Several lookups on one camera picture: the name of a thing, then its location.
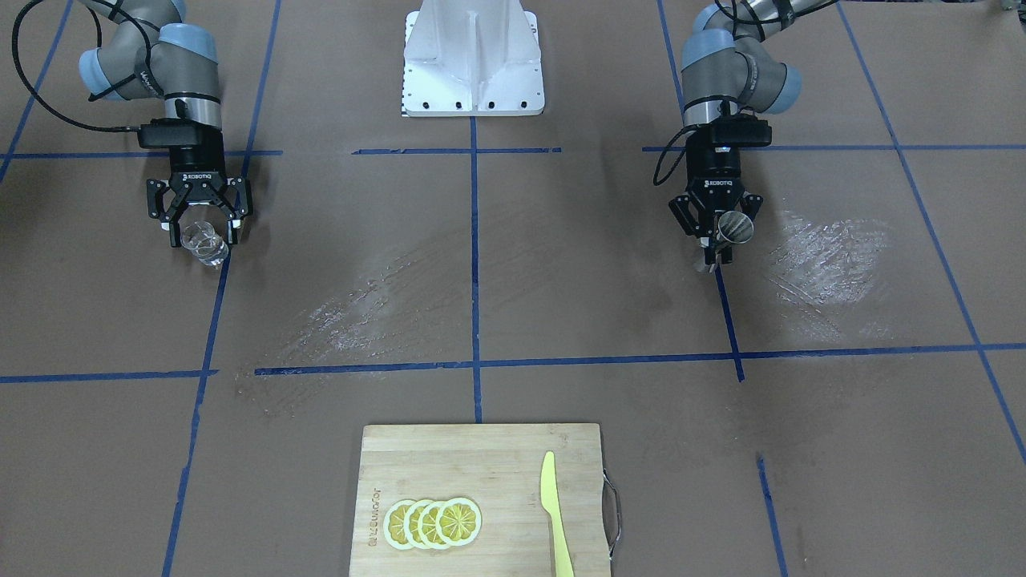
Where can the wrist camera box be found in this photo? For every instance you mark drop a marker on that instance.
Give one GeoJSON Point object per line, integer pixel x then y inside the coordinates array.
{"type": "Point", "coordinates": [170, 133]}
{"type": "Point", "coordinates": [733, 131]}

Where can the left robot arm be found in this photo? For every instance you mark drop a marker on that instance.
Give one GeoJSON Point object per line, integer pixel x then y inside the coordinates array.
{"type": "Point", "coordinates": [729, 83]}

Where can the yellow plastic knife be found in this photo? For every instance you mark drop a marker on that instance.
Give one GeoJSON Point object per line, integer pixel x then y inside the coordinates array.
{"type": "Point", "coordinates": [548, 491]}

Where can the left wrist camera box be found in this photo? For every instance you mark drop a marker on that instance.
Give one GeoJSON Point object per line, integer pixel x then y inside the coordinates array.
{"type": "Point", "coordinates": [733, 131]}

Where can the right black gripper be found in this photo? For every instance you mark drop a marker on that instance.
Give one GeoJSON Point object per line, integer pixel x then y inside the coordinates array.
{"type": "Point", "coordinates": [199, 163]}

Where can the bamboo cutting board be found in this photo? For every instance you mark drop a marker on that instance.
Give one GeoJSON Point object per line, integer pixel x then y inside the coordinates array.
{"type": "Point", "coordinates": [498, 467]}

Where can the front lemon slice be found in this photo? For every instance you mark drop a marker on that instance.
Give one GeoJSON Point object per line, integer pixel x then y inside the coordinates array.
{"type": "Point", "coordinates": [459, 522]}

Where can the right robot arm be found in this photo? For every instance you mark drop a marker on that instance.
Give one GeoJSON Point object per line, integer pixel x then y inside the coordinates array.
{"type": "Point", "coordinates": [154, 53]}

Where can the small glass beaker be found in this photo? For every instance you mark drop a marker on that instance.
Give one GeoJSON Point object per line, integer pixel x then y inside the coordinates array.
{"type": "Point", "coordinates": [202, 241]}

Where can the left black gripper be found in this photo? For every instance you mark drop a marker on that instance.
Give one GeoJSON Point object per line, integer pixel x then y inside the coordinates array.
{"type": "Point", "coordinates": [719, 171]}

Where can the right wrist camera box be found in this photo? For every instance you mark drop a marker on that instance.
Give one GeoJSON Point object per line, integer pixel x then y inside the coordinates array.
{"type": "Point", "coordinates": [170, 133]}

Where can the steel double jigger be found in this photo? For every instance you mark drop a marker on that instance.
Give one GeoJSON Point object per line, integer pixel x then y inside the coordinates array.
{"type": "Point", "coordinates": [730, 228]}

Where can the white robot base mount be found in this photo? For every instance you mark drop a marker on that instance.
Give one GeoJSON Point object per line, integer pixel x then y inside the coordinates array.
{"type": "Point", "coordinates": [472, 58]}

